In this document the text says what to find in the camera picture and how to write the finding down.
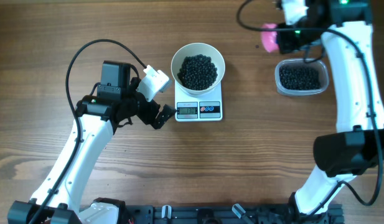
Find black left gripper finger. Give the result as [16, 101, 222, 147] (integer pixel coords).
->
[156, 105, 177, 124]
[151, 120, 164, 129]

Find pink scoop with blue handle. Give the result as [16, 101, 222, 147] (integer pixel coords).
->
[261, 31, 279, 53]

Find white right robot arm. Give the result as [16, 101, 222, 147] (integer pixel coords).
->
[277, 0, 384, 216]

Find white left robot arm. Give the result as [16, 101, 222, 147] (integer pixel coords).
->
[7, 61, 175, 223]

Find white digital kitchen scale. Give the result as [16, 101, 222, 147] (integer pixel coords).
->
[175, 83, 223, 122]

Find black beans in bowl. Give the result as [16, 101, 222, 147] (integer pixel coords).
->
[177, 54, 218, 91]

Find white bowl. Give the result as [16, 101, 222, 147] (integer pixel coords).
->
[171, 43, 225, 95]

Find clear plastic bean container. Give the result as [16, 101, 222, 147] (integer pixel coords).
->
[274, 58, 329, 96]

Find black beans in container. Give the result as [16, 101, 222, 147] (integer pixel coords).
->
[279, 65, 321, 90]

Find black mounting rail base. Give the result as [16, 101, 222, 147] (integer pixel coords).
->
[67, 203, 345, 224]

